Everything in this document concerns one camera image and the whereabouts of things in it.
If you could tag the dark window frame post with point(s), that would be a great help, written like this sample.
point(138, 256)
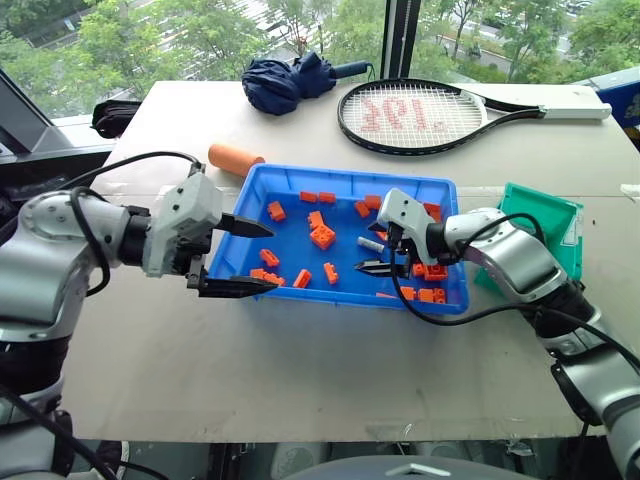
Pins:
point(400, 37)

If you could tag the blue box with yellow print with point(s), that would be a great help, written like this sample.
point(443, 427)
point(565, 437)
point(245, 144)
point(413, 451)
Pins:
point(620, 100)

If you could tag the grey cylindrical battery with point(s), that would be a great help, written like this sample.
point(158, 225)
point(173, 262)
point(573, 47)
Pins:
point(370, 244)

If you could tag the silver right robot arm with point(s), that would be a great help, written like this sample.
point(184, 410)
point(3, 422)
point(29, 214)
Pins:
point(520, 265)

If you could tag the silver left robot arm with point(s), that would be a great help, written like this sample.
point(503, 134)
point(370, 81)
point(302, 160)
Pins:
point(45, 260)

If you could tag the large orange toy brick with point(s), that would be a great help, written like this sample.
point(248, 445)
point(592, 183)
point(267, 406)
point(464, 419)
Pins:
point(322, 236)

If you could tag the green plastic bin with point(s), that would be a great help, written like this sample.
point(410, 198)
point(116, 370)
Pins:
point(560, 220)

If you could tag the navy folded umbrella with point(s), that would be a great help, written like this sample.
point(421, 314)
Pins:
point(285, 82)

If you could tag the black white tennis racket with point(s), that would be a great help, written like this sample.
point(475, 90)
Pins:
point(415, 115)

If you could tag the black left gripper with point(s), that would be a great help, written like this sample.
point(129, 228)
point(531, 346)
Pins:
point(192, 255)

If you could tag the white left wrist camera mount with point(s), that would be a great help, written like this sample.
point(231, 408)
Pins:
point(187, 210)

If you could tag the orange foam cylinder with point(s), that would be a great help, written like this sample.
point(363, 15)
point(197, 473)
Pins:
point(234, 159)

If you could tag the blue plastic bin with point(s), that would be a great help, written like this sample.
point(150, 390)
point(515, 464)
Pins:
point(295, 240)

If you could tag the black bag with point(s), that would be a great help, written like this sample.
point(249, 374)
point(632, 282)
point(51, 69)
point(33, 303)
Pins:
point(114, 117)

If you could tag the dark grey rounded shape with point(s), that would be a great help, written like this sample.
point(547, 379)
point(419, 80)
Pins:
point(405, 469)

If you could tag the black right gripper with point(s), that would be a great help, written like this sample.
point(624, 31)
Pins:
point(402, 255)

